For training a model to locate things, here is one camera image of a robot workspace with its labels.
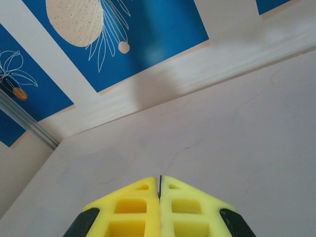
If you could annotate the blue poster white line drawing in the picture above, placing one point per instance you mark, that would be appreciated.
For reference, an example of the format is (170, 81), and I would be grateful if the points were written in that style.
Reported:
(7, 133)

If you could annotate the blue poster small orange circle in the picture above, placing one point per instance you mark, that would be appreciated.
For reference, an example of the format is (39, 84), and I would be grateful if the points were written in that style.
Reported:
(44, 98)

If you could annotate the aluminium corner post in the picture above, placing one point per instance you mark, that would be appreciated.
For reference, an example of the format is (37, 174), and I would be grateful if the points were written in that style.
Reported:
(29, 122)

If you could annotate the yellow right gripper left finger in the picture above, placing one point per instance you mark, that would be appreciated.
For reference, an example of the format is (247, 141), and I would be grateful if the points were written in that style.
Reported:
(150, 217)

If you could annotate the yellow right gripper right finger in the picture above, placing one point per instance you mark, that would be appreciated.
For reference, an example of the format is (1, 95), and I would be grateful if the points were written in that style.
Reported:
(166, 217)

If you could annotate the blue poster large peach circle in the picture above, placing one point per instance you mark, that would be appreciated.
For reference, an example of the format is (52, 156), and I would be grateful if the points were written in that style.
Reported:
(160, 37)

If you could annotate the blue poster orange circle feather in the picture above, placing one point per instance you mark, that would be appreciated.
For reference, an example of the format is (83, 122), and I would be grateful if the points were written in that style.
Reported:
(271, 6)

